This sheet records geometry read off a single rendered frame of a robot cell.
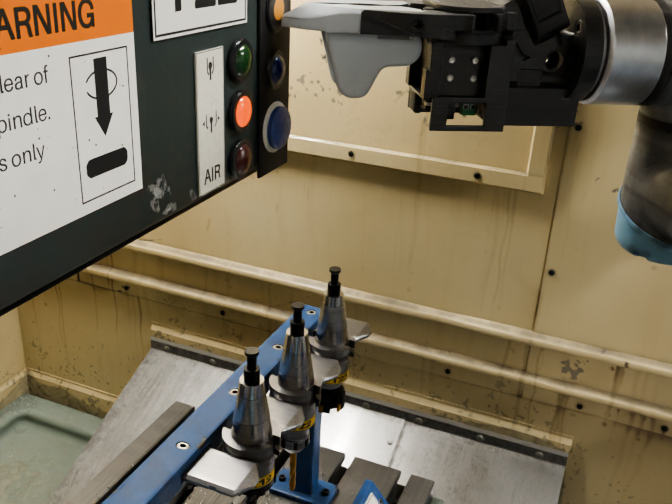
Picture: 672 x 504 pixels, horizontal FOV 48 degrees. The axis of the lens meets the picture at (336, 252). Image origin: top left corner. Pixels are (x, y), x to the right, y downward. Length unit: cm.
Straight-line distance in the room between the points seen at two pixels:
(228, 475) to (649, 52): 54
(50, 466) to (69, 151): 152
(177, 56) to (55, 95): 10
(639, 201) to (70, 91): 42
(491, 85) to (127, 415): 124
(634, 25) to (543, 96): 7
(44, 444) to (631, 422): 128
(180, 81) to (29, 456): 153
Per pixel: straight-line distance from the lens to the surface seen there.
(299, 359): 88
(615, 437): 143
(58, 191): 36
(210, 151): 47
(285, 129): 54
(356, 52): 51
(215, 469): 80
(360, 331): 104
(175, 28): 42
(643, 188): 61
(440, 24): 49
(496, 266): 130
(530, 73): 55
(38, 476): 184
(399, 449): 146
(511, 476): 144
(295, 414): 87
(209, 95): 46
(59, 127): 36
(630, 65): 55
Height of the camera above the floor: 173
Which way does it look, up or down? 24 degrees down
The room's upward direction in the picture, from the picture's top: 3 degrees clockwise
